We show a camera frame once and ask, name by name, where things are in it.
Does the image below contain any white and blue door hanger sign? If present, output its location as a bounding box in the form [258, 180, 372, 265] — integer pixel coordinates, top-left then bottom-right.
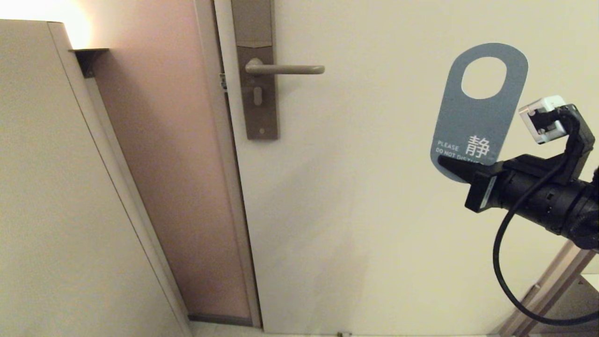
[430, 42, 529, 184]

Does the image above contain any cream white door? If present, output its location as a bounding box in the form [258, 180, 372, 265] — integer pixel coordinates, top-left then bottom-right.
[213, 0, 599, 336]

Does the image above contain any brown metal lock plate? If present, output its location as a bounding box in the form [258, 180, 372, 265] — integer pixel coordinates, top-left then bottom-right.
[230, 0, 280, 141]

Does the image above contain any black right camera cable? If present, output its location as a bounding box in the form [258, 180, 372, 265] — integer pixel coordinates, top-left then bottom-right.
[492, 109, 599, 327]

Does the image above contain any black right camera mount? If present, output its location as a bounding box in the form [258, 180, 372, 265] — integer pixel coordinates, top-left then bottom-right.
[489, 104, 596, 185]

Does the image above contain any braided right arm cable sleeve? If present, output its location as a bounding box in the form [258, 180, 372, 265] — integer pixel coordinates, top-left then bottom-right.
[561, 184, 599, 250]

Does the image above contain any closet frame hinge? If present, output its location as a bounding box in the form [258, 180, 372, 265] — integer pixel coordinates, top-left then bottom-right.
[517, 284, 541, 308]

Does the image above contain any brown closet frame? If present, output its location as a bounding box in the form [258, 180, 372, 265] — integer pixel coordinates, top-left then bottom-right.
[495, 241, 599, 337]

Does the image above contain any beige metal door handle lever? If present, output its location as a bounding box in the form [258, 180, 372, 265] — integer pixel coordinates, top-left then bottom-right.
[244, 58, 326, 76]

